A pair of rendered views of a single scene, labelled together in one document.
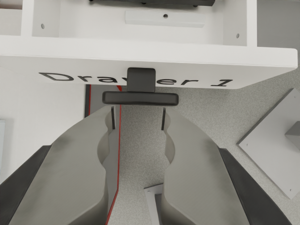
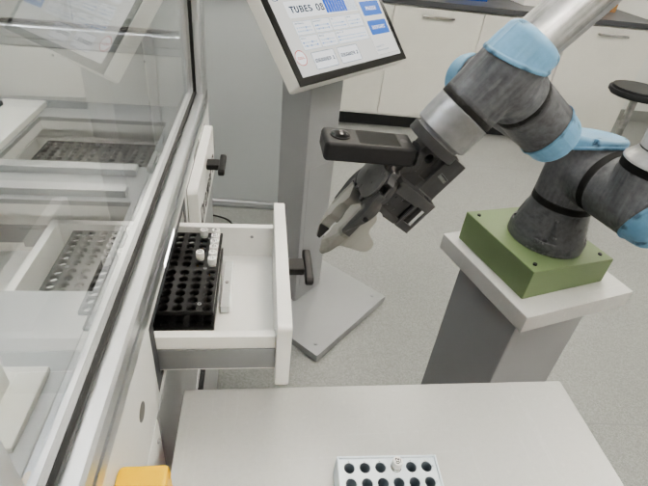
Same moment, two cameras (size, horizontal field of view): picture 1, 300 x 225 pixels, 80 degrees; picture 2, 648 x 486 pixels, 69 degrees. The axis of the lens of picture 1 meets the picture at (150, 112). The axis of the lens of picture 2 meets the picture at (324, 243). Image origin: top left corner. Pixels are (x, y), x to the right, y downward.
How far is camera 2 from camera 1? 0.60 m
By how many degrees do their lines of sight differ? 53
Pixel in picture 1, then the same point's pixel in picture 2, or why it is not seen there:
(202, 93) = not seen: hidden behind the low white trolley
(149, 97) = (307, 259)
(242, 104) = not seen: hidden behind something
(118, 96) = (308, 271)
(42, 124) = (331, 428)
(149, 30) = (234, 297)
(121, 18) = (223, 315)
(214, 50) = (278, 228)
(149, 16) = (226, 291)
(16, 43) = (283, 305)
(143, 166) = not seen: outside the picture
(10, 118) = (329, 467)
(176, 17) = (227, 276)
